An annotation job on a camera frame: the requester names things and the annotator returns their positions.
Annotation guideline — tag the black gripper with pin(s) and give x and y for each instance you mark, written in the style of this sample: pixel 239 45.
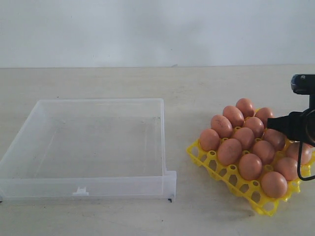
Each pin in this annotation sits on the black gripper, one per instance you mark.
pixel 293 126

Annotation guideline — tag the brown egg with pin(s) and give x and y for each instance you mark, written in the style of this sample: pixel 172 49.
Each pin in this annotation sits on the brown egg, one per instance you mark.
pixel 293 150
pixel 274 185
pixel 229 152
pixel 263 114
pixel 246 107
pixel 256 125
pixel 222 126
pixel 250 166
pixel 209 140
pixel 265 151
pixel 245 136
pixel 275 138
pixel 234 115

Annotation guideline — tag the brown egg second row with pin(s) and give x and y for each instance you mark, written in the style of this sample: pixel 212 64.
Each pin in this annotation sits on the brown egg second row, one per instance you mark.
pixel 287 167

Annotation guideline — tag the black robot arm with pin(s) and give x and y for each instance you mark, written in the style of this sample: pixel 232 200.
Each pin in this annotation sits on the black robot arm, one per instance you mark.
pixel 311 127

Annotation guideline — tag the yellow plastic egg tray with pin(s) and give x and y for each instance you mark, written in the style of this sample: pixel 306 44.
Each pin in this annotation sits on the yellow plastic egg tray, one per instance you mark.
pixel 248 189

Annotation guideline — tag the clear plastic drawer bin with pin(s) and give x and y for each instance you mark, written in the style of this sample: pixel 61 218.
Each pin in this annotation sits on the clear plastic drawer bin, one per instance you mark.
pixel 71 149

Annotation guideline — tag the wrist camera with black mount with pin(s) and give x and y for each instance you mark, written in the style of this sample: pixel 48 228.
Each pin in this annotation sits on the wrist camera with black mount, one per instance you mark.
pixel 304 84

